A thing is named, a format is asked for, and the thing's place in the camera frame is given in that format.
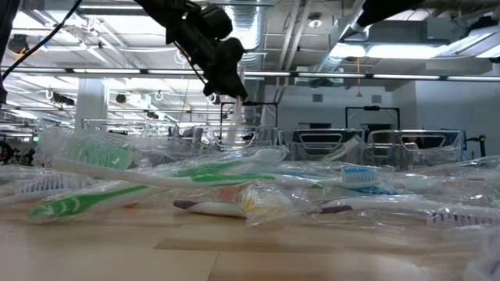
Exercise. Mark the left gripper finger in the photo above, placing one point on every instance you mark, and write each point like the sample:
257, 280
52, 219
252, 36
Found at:
239, 87
216, 87

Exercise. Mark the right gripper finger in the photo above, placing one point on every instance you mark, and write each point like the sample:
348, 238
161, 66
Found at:
386, 9

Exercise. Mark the orange white toothbrush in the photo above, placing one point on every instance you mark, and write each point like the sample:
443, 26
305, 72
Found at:
236, 121
258, 203

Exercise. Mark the green white toothbrush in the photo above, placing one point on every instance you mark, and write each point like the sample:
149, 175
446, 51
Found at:
82, 203
211, 168
343, 148
234, 178

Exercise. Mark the bright ceiling light panel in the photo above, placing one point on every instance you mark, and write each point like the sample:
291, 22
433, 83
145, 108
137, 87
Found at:
371, 50

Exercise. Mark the clear plastic bin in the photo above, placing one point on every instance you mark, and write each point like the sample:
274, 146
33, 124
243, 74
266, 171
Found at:
429, 156
297, 150
258, 136
129, 125

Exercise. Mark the round ceiling fixture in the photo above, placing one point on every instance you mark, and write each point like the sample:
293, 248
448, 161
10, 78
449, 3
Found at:
315, 22

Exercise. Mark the horizontal light bar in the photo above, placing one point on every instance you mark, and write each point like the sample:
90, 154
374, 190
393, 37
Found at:
312, 74

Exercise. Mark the purple white wrapped toothbrush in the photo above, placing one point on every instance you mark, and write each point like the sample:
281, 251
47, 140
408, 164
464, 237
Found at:
43, 183
211, 208
390, 203

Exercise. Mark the white square column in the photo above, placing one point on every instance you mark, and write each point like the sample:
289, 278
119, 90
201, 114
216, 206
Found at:
91, 101

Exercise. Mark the blue white wrapped toothbrush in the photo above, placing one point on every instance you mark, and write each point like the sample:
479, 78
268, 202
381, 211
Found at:
359, 176
377, 191

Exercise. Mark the blue panel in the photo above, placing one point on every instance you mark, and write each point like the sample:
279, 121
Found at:
464, 146

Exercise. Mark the round silver air duct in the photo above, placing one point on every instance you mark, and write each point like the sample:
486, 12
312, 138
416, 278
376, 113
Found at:
250, 23

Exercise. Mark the slanted silver air duct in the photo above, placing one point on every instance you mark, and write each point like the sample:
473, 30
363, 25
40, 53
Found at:
340, 31

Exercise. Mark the black stand frame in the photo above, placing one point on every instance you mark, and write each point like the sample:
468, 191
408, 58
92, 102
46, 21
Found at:
371, 108

